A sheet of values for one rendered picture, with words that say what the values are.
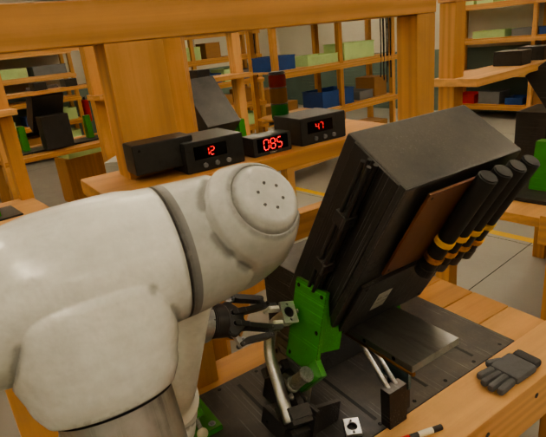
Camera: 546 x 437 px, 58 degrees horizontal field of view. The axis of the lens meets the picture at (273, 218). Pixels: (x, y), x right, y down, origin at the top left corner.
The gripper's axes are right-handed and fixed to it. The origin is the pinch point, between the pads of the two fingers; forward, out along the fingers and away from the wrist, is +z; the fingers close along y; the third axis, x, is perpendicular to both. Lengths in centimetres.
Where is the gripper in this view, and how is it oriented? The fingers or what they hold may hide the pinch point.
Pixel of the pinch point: (279, 316)
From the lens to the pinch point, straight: 122.2
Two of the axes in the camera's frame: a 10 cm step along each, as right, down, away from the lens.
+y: -2.8, -8.5, 4.4
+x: -5.7, 5.2, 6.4
